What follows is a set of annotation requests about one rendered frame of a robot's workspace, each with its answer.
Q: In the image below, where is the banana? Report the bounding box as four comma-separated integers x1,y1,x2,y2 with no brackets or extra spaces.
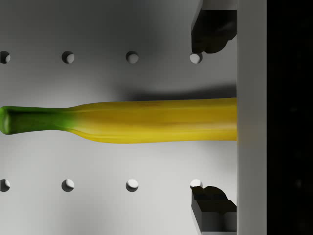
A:
0,97,238,144

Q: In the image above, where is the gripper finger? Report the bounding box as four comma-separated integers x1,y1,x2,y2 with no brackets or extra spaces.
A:
190,186,238,233
191,9,238,55

